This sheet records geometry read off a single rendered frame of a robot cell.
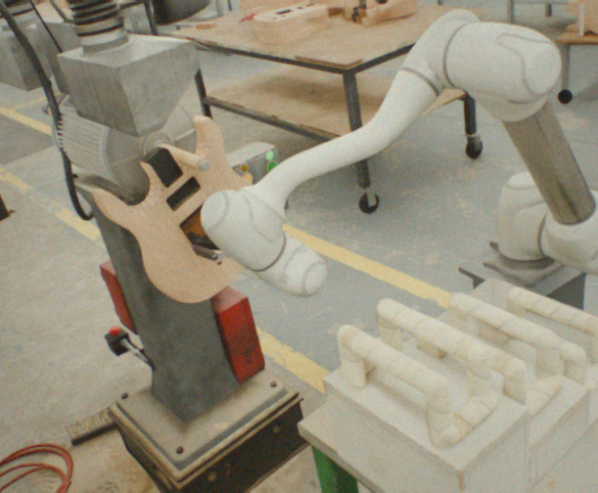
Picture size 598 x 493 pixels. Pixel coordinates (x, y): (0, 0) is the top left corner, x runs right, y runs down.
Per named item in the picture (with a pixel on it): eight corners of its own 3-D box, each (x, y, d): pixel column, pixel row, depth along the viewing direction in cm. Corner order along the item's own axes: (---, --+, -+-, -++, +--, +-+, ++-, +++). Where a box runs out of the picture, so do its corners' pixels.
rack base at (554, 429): (395, 409, 119) (391, 370, 115) (454, 361, 127) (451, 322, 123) (531, 493, 100) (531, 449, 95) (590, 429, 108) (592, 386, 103)
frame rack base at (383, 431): (335, 457, 112) (319, 380, 104) (396, 407, 120) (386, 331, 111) (468, 558, 93) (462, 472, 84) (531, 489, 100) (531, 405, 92)
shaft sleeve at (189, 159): (161, 141, 162) (171, 148, 165) (155, 152, 162) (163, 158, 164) (201, 155, 149) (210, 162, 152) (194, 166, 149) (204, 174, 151)
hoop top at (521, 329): (444, 310, 113) (443, 294, 112) (457, 301, 115) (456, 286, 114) (551, 358, 99) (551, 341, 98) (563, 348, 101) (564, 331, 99)
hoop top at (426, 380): (333, 345, 98) (330, 328, 96) (349, 334, 100) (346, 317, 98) (439, 409, 84) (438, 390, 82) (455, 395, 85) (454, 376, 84)
